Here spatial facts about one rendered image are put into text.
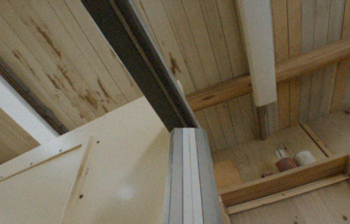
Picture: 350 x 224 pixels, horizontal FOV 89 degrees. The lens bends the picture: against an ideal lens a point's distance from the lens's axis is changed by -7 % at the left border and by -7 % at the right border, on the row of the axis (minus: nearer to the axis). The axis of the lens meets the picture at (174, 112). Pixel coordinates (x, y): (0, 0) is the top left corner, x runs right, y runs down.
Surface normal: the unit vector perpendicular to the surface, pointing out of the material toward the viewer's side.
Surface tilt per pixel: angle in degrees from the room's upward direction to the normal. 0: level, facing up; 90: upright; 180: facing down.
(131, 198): 90
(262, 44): 180
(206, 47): 179
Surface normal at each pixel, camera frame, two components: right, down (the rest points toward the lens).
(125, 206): -0.43, -0.70
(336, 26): 0.07, 0.60
